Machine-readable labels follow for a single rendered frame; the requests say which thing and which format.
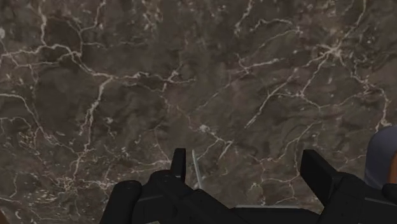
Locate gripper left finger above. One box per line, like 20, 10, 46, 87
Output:
99, 148, 246, 224

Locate blue-grey rounded object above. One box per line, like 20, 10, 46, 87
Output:
364, 125, 397, 190

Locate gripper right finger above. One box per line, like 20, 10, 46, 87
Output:
300, 149, 397, 224

